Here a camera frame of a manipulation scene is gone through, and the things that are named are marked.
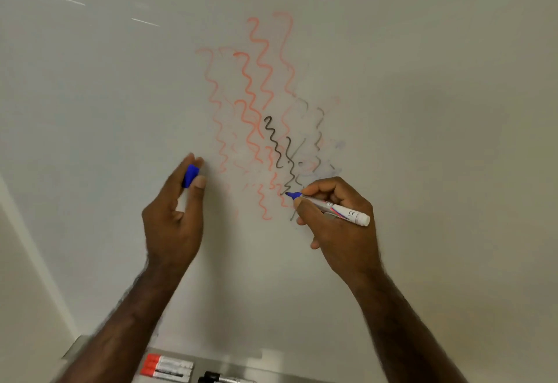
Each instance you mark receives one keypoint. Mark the blue whiteboard marker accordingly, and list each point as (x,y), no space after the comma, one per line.
(348,214)

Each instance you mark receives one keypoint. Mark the metal marker tray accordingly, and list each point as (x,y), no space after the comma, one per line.
(261,372)

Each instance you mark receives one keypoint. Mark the blue marker cap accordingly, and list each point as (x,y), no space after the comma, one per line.
(190,176)

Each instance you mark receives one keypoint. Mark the black whiteboard marker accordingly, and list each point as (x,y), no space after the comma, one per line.
(211,376)

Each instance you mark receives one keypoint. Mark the person's left forearm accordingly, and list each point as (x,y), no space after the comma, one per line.
(117,334)

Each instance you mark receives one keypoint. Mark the person's right hand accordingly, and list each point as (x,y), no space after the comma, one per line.
(348,243)

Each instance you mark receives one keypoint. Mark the white whiteboard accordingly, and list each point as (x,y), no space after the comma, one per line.
(436,90)

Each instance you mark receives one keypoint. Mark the person's right forearm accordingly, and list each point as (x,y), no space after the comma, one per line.
(405,334)

